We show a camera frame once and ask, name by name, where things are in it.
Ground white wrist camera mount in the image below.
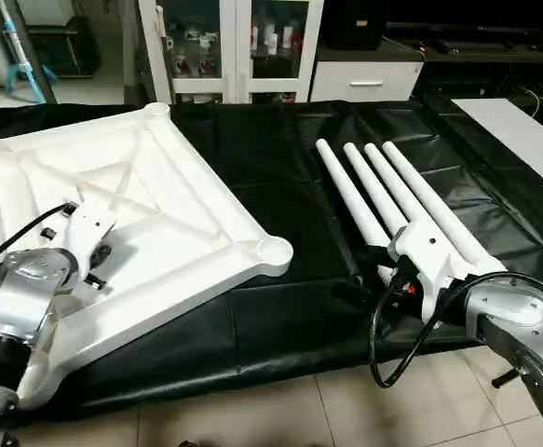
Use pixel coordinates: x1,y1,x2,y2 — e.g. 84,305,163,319
53,202,119,282
388,218,465,324

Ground white plastic table top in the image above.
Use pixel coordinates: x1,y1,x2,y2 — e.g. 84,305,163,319
0,102,294,413

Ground white plastic table leg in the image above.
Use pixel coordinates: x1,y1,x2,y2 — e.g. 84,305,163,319
363,142,458,245
315,139,398,257
343,142,416,238
382,141,511,278

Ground white side table black legs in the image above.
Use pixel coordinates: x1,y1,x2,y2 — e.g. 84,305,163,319
450,97,543,198

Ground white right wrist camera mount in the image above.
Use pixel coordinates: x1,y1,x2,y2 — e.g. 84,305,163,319
388,218,465,324

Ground teal floor stand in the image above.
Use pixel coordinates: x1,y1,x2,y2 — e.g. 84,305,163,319
0,0,50,105

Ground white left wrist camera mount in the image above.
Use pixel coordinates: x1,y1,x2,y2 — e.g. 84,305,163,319
53,202,119,282

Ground black box device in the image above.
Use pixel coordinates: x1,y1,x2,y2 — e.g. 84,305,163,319
321,0,387,51

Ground white glass door cabinet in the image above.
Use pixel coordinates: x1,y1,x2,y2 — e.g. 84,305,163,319
138,0,327,105

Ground white drawer unit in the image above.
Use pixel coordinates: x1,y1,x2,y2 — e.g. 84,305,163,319
309,61,427,103

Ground black plastic mat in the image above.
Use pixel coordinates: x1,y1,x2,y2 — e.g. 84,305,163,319
0,100,543,417

